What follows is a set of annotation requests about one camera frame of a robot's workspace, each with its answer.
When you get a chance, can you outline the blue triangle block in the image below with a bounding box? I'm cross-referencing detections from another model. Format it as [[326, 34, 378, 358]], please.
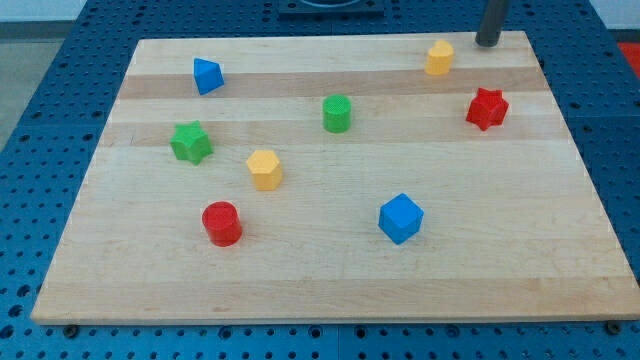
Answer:
[[193, 58, 225, 95]]

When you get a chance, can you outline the green star block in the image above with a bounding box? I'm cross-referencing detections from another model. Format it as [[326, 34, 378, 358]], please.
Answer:
[[170, 120, 214, 165]]

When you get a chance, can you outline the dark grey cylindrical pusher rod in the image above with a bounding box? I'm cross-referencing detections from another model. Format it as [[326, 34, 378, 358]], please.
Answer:
[[475, 0, 511, 48]]

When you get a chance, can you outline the yellow hexagon block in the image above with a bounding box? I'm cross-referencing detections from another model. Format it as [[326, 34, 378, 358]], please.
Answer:
[[246, 150, 283, 191]]

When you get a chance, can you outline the green cylinder block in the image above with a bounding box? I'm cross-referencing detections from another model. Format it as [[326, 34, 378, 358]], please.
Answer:
[[322, 94, 351, 133]]

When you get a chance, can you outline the blue cube block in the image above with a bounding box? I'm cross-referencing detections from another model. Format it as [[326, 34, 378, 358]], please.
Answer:
[[378, 193, 425, 245]]

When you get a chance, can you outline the yellow heart block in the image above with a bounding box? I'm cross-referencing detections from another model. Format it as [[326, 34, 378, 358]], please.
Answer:
[[424, 40, 455, 76]]

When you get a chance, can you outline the red star block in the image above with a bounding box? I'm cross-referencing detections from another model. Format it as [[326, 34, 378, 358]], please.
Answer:
[[466, 88, 509, 131]]

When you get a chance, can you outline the red cylinder block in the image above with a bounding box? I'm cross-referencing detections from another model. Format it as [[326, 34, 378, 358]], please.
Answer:
[[201, 201, 243, 247]]

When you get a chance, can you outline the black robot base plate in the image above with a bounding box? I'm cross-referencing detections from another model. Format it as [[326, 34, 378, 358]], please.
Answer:
[[277, 0, 385, 19]]

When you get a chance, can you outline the wooden board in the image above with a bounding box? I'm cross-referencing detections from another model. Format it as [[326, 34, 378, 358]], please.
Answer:
[[31, 31, 639, 325]]

